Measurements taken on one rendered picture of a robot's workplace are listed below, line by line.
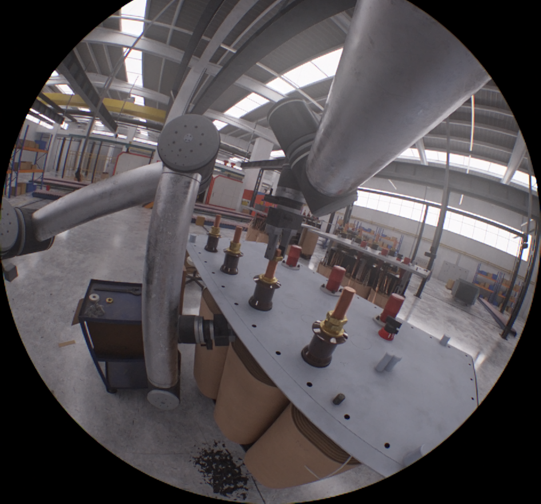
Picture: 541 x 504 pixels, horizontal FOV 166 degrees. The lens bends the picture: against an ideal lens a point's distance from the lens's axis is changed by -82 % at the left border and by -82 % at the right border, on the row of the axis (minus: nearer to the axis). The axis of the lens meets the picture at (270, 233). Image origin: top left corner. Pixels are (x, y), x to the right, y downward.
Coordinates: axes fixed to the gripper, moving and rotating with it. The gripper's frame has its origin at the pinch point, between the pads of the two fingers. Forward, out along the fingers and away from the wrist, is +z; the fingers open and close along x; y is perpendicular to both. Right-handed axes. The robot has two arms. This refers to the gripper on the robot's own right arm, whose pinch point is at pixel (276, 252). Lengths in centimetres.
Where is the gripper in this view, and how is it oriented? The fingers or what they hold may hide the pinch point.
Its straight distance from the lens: 58.5
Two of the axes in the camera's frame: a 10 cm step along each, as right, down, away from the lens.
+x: 5.9, 0.5, 8.1
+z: -2.7, 9.5, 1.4
